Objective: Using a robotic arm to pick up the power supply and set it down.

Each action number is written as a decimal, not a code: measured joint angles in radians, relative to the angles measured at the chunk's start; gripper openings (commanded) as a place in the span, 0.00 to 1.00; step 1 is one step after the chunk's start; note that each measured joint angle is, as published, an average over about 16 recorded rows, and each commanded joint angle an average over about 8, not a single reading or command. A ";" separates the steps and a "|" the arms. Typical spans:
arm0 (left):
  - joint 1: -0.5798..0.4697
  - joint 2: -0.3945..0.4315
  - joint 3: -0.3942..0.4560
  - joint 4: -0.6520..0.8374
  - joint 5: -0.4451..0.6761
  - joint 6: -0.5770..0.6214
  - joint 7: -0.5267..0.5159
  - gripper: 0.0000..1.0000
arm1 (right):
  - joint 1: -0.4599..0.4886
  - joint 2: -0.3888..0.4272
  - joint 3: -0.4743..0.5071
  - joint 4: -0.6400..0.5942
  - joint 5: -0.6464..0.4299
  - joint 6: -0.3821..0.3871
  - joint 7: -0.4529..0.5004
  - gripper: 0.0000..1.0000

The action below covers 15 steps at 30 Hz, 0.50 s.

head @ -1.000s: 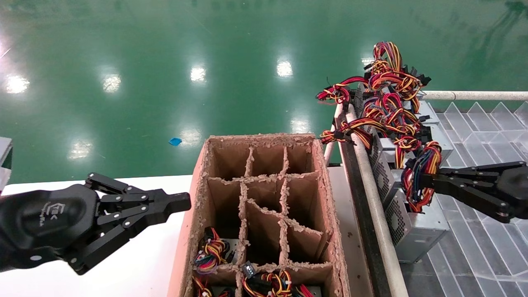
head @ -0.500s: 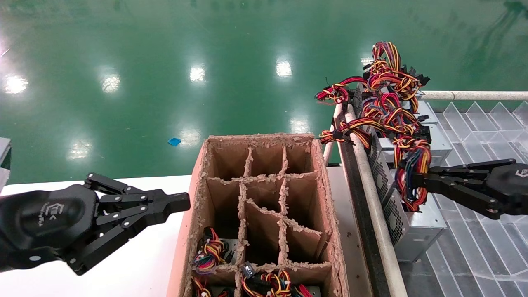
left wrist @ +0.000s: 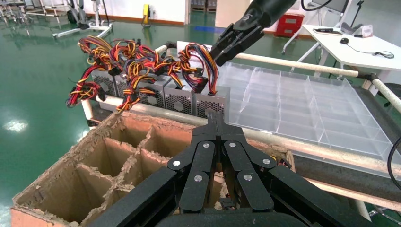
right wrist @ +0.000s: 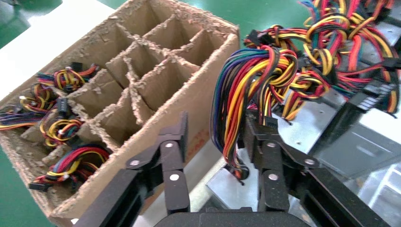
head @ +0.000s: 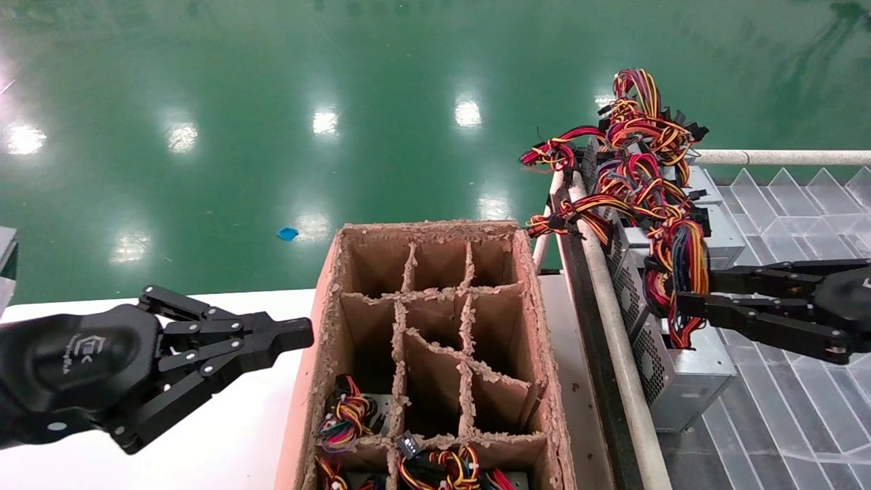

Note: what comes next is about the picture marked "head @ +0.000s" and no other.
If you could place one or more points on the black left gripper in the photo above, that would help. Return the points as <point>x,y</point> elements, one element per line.
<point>75,367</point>

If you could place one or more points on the long beige rack pipe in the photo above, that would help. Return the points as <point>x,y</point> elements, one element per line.
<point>622,354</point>

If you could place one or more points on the brown cardboard divider box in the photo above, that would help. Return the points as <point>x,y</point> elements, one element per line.
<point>435,265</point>

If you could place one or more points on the beige rack cross pipe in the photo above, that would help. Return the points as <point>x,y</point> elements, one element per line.
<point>782,158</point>

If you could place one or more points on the clear acrylic divider tray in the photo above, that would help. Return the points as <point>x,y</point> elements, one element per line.
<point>803,408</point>

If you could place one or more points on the small blue scrap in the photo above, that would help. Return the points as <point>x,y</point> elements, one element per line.
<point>288,233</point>

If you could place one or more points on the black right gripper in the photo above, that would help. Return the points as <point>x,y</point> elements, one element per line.
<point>850,306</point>

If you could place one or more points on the beige flat shelf board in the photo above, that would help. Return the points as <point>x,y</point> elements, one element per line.
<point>580,388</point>

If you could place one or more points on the white rack leg pipe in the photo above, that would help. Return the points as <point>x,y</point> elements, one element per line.
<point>542,255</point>

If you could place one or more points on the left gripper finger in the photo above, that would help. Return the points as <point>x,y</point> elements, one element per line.
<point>286,328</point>
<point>286,347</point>

